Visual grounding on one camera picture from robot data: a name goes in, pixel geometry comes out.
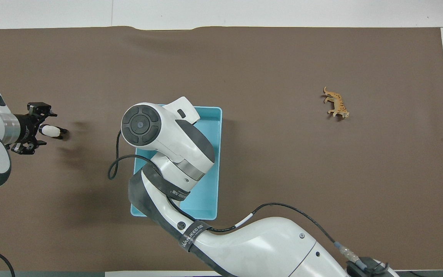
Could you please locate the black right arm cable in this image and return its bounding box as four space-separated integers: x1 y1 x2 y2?
108 129 390 276

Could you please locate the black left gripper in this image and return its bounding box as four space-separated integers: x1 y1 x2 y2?
11 102 58 155

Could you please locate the orange striped tiger toy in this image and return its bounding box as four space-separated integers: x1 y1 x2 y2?
323 86 350 119

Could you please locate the brown table mat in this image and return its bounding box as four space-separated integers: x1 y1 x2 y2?
0 26 443 272

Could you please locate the light blue storage box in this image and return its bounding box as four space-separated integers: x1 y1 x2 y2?
130 105 223 221

